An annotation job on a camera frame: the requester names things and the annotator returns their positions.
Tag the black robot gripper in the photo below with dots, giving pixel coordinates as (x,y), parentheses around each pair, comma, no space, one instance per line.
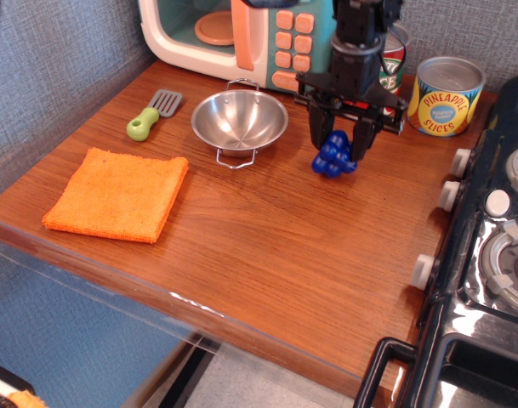
(351,89)

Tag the blue toy grape bunch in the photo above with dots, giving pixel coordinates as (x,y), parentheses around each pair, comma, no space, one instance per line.
(333,158)

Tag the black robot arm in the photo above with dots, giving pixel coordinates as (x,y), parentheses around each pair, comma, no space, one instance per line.
(361,22)

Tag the stainless steel pot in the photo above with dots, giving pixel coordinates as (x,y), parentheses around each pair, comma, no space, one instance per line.
(239,122)

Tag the tomato sauce can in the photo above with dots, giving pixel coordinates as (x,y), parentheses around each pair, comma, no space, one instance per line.
(396,45)

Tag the pineapple slices can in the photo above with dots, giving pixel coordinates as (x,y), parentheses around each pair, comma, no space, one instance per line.
(446,92)

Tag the teal toy microwave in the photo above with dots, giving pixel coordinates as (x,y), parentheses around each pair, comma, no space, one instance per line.
(271,45)

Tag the white stove knob rear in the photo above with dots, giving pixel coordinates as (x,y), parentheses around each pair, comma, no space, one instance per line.
(460,162)

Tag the white stove knob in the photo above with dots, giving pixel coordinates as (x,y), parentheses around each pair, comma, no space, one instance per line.
(448,195)
(460,162)
(421,271)

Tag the white stove knob middle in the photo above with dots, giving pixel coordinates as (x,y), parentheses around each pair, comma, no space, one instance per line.
(448,195)

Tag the white stove knob front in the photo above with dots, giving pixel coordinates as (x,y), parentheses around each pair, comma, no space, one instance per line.
(421,271)

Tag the peach microwave turntable plate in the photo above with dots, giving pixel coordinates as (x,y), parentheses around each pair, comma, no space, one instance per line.
(215,28)

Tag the white round stove button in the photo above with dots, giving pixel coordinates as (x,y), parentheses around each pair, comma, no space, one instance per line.
(497,203)

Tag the grey stove burner front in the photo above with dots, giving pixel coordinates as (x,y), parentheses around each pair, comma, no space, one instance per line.
(499,263)

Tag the orange folded cloth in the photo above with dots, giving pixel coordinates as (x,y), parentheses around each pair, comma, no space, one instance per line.
(118,196)

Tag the black toy stove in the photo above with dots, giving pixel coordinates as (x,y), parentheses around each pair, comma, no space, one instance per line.
(467,349)

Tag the orange object bottom left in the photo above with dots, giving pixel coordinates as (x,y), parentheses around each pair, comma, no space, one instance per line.
(25,399)

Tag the green handled grey spatula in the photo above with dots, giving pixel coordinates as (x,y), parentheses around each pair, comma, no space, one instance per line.
(163,104)

